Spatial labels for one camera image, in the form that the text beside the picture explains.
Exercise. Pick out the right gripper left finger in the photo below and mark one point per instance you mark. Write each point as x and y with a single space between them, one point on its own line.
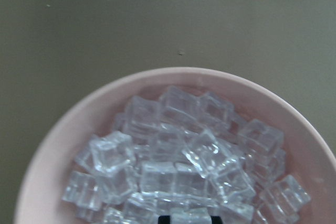
164 219

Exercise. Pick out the pile of ice cubes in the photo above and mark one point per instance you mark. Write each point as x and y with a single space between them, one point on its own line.
185 156

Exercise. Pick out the pink bowl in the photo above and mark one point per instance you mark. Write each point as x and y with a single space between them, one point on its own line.
309 157

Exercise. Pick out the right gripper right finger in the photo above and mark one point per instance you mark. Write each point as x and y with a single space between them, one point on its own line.
216 219

